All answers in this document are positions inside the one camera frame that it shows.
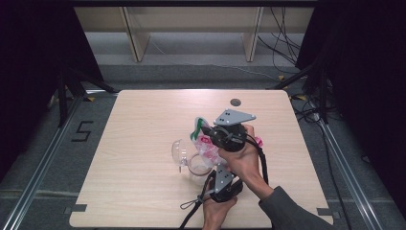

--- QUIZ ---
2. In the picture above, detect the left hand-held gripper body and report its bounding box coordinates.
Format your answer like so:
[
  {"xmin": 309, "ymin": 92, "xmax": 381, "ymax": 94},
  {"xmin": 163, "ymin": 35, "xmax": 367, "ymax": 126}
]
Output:
[{"xmin": 209, "ymin": 163, "xmax": 244, "ymax": 203}]

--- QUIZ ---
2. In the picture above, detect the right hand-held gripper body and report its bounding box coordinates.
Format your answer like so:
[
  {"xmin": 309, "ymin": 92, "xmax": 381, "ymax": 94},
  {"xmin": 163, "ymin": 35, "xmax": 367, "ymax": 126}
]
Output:
[{"xmin": 209, "ymin": 108, "xmax": 258, "ymax": 153}]

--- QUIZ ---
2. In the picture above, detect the pink and white plastic bag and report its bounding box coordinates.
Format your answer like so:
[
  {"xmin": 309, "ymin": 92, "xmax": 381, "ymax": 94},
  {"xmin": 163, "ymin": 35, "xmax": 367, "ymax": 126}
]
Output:
[{"xmin": 190, "ymin": 116, "xmax": 264, "ymax": 169}]

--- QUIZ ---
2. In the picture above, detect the clear glass jar with lid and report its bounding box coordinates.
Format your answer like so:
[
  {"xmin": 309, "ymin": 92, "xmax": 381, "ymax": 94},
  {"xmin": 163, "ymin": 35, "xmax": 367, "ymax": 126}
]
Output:
[{"xmin": 170, "ymin": 138, "xmax": 215, "ymax": 186}]

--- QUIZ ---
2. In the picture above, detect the person's right hand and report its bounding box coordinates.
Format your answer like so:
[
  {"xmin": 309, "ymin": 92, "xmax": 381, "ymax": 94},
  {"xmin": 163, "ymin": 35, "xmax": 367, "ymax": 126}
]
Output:
[{"xmin": 217, "ymin": 124, "xmax": 267, "ymax": 186}]

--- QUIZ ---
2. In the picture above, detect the person's left hand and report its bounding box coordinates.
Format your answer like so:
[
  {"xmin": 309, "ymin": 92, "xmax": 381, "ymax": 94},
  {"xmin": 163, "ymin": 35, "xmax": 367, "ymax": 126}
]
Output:
[{"xmin": 201, "ymin": 195, "xmax": 238, "ymax": 230}]

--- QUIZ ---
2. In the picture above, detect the black metal stand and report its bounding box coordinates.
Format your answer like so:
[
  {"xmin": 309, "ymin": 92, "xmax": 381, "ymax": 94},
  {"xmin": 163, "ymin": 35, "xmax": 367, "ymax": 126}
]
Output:
[
  {"xmin": 56, "ymin": 66, "xmax": 118, "ymax": 128},
  {"xmin": 267, "ymin": 61, "xmax": 329, "ymax": 124}
]

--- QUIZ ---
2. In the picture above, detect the beige wooden shelf unit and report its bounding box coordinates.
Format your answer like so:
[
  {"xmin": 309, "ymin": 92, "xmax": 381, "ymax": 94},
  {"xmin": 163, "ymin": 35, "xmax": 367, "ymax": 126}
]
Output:
[{"xmin": 74, "ymin": 6, "xmax": 315, "ymax": 63}]

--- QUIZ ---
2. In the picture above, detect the black tape strip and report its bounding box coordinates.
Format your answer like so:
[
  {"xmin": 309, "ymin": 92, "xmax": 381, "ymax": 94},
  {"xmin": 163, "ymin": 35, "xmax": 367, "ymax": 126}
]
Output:
[{"xmin": 63, "ymin": 203, "xmax": 88, "ymax": 215}]

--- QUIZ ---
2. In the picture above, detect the black curtain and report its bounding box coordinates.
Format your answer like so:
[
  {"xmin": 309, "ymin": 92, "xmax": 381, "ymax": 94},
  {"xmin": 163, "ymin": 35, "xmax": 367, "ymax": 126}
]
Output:
[
  {"xmin": 296, "ymin": 0, "xmax": 406, "ymax": 219},
  {"xmin": 0, "ymin": 0, "xmax": 104, "ymax": 183}
]

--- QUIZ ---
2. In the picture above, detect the thin black lanyard loop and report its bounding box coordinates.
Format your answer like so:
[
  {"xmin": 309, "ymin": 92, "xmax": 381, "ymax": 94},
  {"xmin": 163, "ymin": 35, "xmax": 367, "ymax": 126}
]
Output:
[{"xmin": 179, "ymin": 196, "xmax": 205, "ymax": 211}]

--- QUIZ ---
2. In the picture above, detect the right hand-held gripper black cable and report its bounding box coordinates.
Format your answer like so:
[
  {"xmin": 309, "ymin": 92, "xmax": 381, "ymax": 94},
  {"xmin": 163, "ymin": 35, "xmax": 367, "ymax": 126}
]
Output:
[{"xmin": 243, "ymin": 133, "xmax": 270, "ymax": 186}]

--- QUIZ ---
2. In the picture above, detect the hand-held gripper black cable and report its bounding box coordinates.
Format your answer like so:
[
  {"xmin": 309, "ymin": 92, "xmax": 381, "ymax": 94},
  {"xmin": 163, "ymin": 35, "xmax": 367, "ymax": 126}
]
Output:
[
  {"xmin": 243, "ymin": 133, "xmax": 270, "ymax": 186},
  {"xmin": 177, "ymin": 170, "xmax": 217, "ymax": 230}
]

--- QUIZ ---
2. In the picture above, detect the left hand-held gripper black cable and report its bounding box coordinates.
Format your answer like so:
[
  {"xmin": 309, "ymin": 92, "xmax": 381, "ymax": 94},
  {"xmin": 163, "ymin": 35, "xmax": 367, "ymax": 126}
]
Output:
[{"xmin": 177, "ymin": 170, "xmax": 217, "ymax": 230}]

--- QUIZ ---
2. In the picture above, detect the thin white floor cable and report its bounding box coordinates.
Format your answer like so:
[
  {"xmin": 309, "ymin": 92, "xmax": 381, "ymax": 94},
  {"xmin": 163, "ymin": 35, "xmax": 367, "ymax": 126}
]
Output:
[{"xmin": 149, "ymin": 39, "xmax": 279, "ymax": 81}]

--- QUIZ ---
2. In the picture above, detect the tangled black floor cable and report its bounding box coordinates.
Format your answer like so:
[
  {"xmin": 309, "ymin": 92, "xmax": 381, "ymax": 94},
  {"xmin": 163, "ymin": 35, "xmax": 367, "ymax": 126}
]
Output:
[{"xmin": 291, "ymin": 95, "xmax": 324, "ymax": 124}]

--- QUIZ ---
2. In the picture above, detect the bundle of black cables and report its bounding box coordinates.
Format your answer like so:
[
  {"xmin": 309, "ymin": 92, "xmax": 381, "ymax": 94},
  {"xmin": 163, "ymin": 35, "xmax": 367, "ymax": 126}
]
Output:
[{"xmin": 258, "ymin": 6, "xmax": 307, "ymax": 65}]

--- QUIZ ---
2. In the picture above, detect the aluminium floor rail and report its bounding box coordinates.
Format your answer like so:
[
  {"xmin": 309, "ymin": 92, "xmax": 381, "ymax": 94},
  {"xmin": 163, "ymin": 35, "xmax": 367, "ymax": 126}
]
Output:
[
  {"xmin": 1, "ymin": 95, "xmax": 82, "ymax": 230},
  {"xmin": 317, "ymin": 119, "xmax": 384, "ymax": 230}
]

